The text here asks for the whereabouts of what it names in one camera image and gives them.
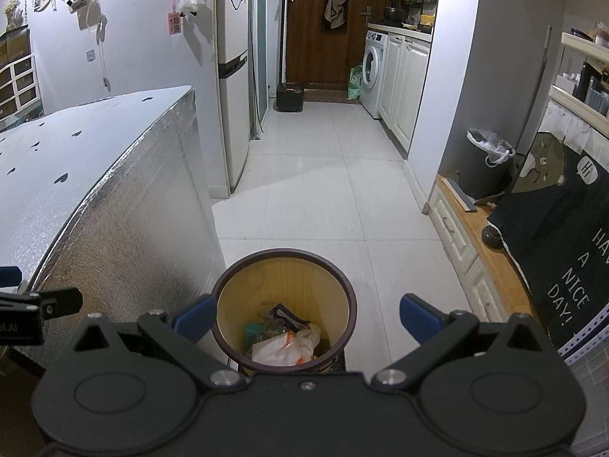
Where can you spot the black round object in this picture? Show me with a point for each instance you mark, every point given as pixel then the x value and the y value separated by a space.
pixel 492 238

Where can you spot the silver foil covered table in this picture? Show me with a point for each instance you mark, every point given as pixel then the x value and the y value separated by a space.
pixel 95 176

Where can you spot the dark cooking pot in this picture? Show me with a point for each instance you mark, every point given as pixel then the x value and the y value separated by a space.
pixel 394 13

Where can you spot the white kitchen cabinet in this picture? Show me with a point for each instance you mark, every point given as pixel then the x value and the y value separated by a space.
pixel 404 85

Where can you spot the white plastic bin liner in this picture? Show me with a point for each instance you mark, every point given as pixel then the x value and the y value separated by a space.
pixel 495 150

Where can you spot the white wall shelf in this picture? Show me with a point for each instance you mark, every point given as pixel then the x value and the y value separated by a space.
pixel 575 100

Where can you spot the white plush sheep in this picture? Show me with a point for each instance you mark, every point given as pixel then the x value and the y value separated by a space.
pixel 188 4

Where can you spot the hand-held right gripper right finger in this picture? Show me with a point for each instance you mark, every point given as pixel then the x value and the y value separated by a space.
pixel 421 319

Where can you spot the pink wall tag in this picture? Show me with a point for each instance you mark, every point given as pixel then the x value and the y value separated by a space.
pixel 174 24

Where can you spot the brown-rimmed wooden trash bin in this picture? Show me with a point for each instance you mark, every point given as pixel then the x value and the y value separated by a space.
pixel 266 285

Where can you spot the dried flower bunch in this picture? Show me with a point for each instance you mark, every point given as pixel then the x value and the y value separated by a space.
pixel 12 12

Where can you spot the dark bear printed cloth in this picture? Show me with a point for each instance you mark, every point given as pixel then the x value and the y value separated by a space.
pixel 547 228

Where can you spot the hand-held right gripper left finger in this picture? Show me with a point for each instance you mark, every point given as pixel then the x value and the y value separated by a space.
pixel 195 319

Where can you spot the white washing machine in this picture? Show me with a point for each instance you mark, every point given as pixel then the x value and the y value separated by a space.
pixel 373 76

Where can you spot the dark grey waste bin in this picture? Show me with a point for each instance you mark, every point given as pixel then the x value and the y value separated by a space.
pixel 478 178

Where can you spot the green plastic bag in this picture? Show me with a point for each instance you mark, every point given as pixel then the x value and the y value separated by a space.
pixel 356 83

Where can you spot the black floor box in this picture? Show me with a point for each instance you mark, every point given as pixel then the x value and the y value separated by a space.
pixel 290 97

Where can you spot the white orange plastic bag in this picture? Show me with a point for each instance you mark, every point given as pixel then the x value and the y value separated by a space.
pixel 280 350

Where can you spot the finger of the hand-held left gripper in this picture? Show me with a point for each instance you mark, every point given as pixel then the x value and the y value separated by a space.
pixel 9 277
pixel 57 302

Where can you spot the dark blue packet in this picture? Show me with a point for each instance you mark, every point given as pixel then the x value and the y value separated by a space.
pixel 285 315

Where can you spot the silver refrigerator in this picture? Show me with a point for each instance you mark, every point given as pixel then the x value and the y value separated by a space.
pixel 233 104

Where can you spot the white glass-pane wall cabinet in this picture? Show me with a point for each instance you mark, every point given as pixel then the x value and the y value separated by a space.
pixel 24 85

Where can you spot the perforated printer paper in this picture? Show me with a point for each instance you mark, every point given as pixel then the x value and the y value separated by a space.
pixel 590 366

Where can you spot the grey flat bar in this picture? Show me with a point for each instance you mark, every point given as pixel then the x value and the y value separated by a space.
pixel 459 194

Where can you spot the white wooden-top low cabinet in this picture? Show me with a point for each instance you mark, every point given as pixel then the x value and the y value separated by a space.
pixel 452 228

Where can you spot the brown wooden door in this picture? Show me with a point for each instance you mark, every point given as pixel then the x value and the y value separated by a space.
pixel 309 47

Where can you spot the white lace curtain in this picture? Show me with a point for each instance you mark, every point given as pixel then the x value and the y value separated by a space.
pixel 580 128

